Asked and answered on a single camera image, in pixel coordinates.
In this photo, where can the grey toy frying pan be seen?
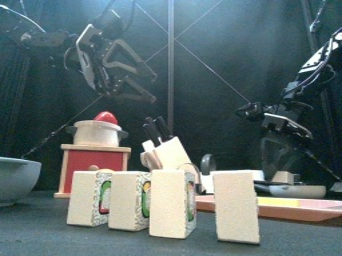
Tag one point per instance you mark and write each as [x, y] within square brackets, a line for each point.
[294, 191]

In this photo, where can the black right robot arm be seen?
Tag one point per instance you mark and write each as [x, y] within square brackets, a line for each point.
[318, 63]

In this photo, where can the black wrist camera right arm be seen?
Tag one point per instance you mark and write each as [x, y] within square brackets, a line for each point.
[251, 111]

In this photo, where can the beige toy cube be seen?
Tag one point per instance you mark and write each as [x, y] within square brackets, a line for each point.
[283, 177]

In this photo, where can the wooden toy knife block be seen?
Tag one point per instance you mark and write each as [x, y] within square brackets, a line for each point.
[171, 155]

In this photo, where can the red wooden toy stove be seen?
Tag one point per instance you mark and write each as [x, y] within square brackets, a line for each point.
[84, 161]

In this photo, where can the white toy carton right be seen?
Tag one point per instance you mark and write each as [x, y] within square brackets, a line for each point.
[235, 208]

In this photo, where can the yellow flat toy slice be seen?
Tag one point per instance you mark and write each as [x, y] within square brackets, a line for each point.
[278, 201]

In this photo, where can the white toy carton far left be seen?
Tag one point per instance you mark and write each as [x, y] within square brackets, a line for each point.
[84, 200]

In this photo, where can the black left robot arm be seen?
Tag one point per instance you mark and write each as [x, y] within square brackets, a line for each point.
[35, 38]

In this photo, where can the white toy carton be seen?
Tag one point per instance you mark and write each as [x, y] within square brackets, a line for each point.
[235, 208]
[168, 205]
[84, 200]
[127, 201]

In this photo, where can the grey bowl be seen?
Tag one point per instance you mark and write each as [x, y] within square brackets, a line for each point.
[14, 180]

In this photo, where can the pink wooden plate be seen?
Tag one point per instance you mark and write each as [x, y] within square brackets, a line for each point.
[307, 210]

